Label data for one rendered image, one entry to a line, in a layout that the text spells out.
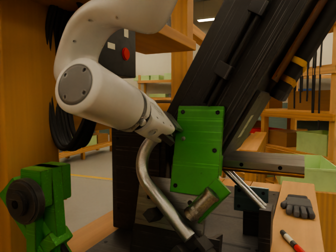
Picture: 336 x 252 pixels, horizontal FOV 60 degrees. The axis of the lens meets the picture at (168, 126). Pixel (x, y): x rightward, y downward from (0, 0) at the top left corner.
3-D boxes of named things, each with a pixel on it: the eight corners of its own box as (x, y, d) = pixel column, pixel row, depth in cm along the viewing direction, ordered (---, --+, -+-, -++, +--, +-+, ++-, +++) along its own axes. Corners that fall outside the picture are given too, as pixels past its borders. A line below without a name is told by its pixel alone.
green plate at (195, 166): (225, 196, 72) (231, 113, 75) (216, 198, 64) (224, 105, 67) (181, 191, 76) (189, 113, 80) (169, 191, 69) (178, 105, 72)
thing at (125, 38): (137, 78, 83) (137, 24, 82) (100, 72, 68) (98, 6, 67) (102, 79, 88) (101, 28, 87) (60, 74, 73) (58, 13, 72)
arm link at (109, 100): (94, 110, 55) (124, 139, 51) (39, 88, 44) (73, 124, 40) (120, 74, 55) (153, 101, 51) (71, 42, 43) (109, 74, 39)
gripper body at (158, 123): (159, 116, 52) (181, 128, 62) (130, 78, 56) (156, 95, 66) (129, 143, 53) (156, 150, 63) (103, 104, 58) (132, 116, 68)
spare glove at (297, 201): (280, 198, 116) (280, 192, 115) (309, 201, 112) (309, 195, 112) (280, 217, 97) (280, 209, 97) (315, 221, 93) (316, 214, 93)
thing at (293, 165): (303, 165, 84) (304, 155, 83) (304, 179, 69) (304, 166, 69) (178, 155, 100) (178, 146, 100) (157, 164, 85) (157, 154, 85)
